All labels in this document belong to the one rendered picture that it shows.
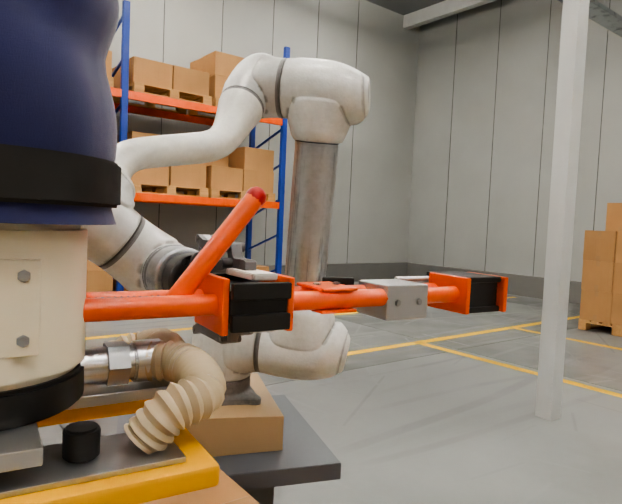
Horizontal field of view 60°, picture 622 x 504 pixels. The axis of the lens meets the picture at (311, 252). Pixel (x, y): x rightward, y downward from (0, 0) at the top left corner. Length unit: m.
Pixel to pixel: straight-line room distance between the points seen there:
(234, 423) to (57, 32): 1.03
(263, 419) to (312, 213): 0.50
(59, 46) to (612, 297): 7.78
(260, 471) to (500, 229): 10.90
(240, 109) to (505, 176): 10.96
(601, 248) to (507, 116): 4.90
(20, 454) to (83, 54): 0.31
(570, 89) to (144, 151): 3.49
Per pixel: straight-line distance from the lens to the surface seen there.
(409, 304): 0.70
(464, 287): 0.76
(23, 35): 0.46
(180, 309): 0.55
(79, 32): 0.50
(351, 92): 1.19
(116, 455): 0.49
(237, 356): 1.34
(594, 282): 8.10
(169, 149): 0.99
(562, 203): 4.04
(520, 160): 11.84
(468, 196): 12.43
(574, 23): 4.27
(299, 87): 1.20
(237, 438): 1.35
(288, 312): 0.59
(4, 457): 0.45
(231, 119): 1.14
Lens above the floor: 1.31
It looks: 3 degrees down
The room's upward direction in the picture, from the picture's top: 2 degrees clockwise
